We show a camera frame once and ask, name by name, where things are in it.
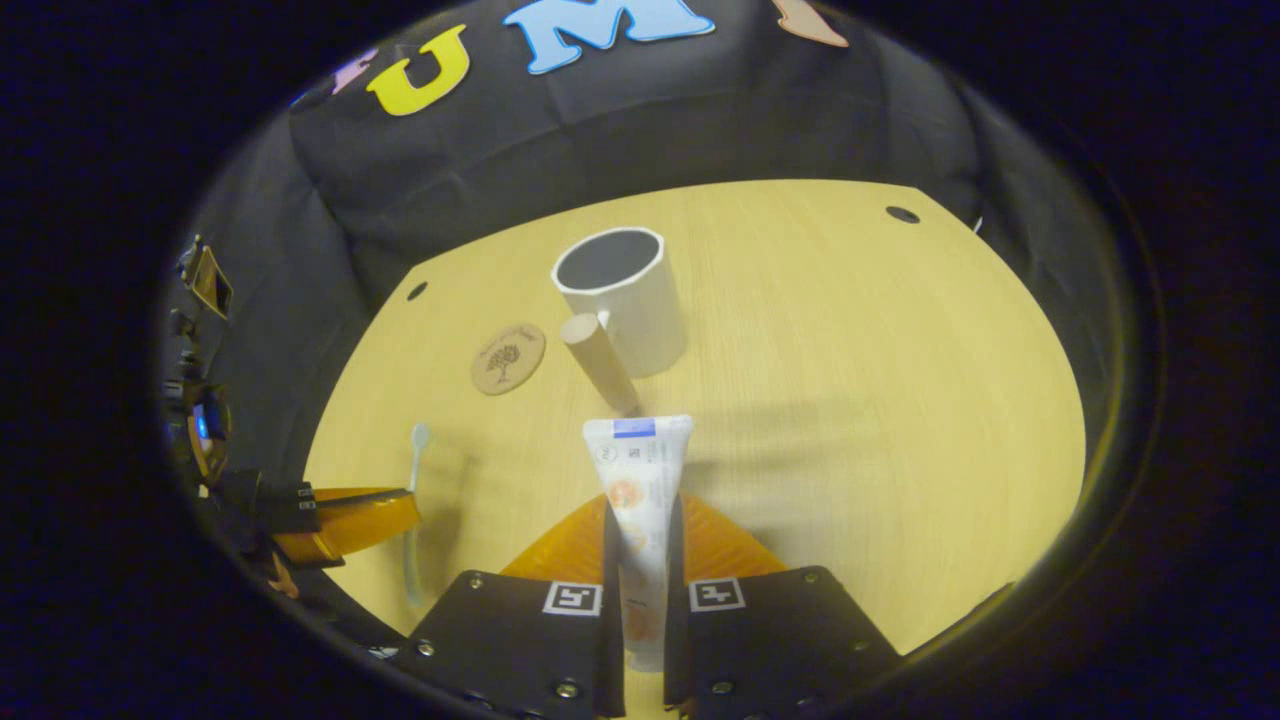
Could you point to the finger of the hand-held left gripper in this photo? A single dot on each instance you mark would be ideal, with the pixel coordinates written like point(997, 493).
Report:
point(282, 578)
point(350, 520)

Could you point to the black backdrop cloth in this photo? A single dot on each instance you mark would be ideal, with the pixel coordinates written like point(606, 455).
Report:
point(650, 120)

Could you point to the white toothbrush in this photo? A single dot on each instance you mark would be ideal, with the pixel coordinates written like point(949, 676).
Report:
point(420, 437)

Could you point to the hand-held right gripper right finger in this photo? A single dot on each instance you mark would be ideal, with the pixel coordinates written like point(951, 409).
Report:
point(780, 640)

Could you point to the wooden desktop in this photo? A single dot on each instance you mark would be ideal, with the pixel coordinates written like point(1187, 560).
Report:
point(850, 400)

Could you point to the round wooden coaster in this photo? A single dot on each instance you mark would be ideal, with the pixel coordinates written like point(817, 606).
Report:
point(508, 358)

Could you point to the white toothpaste tube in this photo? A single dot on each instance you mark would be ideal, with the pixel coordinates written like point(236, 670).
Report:
point(640, 490)

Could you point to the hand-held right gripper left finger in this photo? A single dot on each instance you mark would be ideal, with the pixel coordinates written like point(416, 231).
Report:
point(510, 640)

